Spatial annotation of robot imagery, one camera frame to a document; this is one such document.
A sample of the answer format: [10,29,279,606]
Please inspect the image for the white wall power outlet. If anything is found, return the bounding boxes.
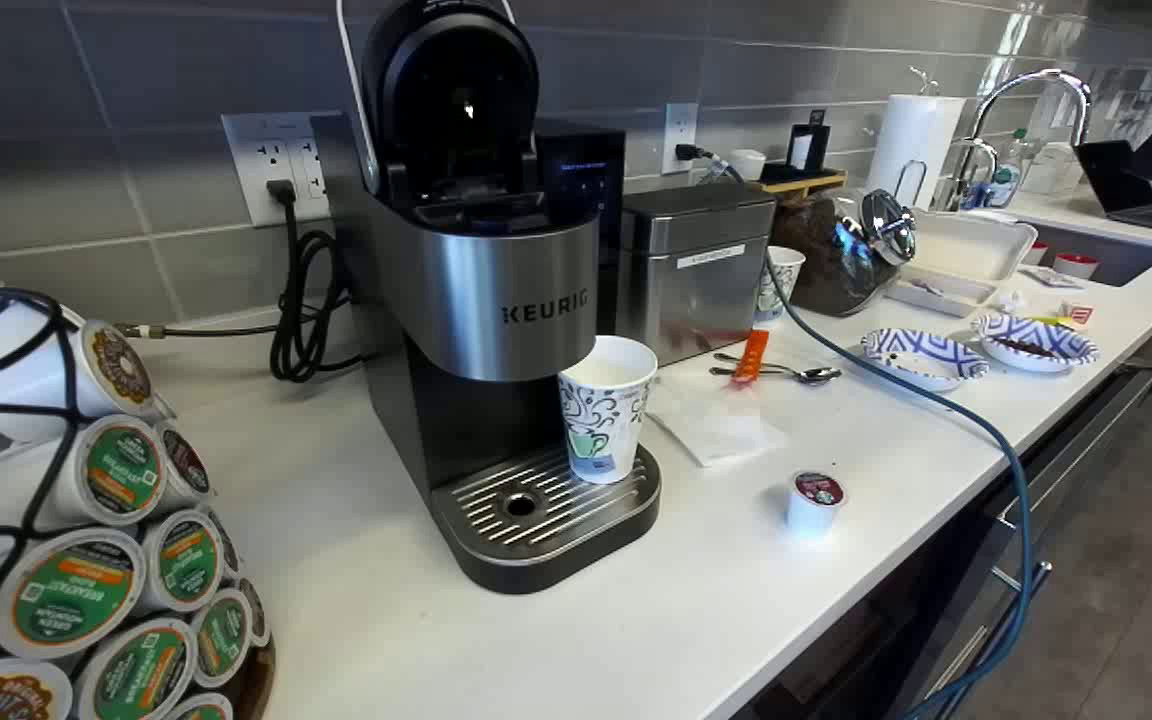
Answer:
[218,109,332,227]

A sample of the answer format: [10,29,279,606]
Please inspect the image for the black power cord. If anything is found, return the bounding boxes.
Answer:
[122,174,362,387]

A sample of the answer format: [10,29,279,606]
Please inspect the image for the white paper towel roll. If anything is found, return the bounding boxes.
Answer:
[864,89,972,212]

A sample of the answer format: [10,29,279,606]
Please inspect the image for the beige takeout clamshell container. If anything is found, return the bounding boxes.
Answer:
[889,205,1040,318]

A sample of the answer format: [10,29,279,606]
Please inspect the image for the green label coffee pod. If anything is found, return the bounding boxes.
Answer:
[140,502,231,614]
[0,525,154,665]
[188,582,259,690]
[159,686,242,720]
[0,413,176,532]
[74,611,205,720]

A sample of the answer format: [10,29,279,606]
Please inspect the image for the blue patterned paper plate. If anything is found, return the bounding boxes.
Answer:
[975,313,1102,381]
[852,324,989,393]

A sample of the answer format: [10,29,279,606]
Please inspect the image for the black laptop computer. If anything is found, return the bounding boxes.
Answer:
[1073,49,1152,214]

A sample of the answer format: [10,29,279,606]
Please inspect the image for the black wire pod carousel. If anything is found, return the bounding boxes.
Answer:
[0,282,279,720]

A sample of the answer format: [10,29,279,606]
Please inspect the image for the dark red label coffee pod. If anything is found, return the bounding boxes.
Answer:
[235,573,272,653]
[154,414,218,507]

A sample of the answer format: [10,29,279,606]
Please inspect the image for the red Starbucks coffee pod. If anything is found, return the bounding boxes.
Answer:
[784,467,852,539]

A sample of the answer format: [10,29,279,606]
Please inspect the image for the chrome kitchen faucet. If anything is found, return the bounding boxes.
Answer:
[949,64,1095,214]

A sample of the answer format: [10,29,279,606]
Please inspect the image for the dark base cabinets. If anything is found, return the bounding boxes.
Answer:
[731,502,1062,720]

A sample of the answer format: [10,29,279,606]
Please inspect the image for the small white paper cup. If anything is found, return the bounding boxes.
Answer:
[754,238,809,324]

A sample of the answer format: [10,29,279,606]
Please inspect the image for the steel kitchen sink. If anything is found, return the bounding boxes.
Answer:
[1020,214,1152,292]

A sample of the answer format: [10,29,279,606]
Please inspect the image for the black silver Keurig coffeemaker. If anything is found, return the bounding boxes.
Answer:
[330,0,670,597]

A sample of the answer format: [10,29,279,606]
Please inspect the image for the wooden countertop rack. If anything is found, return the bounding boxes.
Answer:
[754,164,852,205]

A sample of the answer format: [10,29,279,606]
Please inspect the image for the stainless steel napkin dispenser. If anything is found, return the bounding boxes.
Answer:
[614,174,782,371]

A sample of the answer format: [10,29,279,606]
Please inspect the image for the small white wall outlet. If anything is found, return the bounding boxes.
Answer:
[657,100,703,174]

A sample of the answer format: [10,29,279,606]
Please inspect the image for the orange small object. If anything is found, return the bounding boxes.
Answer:
[709,355,849,393]

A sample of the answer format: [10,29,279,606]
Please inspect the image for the white paper napkin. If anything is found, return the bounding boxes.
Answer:
[646,374,789,471]

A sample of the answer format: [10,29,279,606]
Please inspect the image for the blue cable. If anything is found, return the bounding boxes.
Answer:
[721,155,1051,720]

